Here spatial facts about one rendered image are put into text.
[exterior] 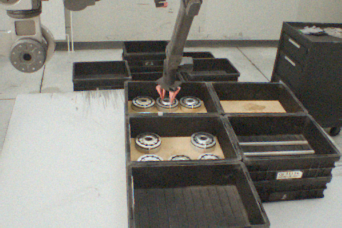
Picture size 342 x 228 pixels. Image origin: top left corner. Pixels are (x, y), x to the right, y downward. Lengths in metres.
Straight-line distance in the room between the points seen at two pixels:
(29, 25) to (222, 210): 0.98
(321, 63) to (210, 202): 1.84
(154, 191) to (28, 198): 0.49
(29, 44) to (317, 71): 2.09
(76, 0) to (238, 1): 3.72
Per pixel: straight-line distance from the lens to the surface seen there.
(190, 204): 1.25
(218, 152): 1.48
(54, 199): 1.45
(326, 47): 2.83
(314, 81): 2.91
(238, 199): 1.30
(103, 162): 1.59
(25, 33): 1.51
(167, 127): 1.50
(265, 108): 1.84
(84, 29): 4.47
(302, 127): 1.69
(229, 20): 4.79
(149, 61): 2.93
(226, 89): 1.81
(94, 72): 2.78
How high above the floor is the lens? 1.72
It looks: 30 degrees down
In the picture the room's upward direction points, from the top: 5 degrees clockwise
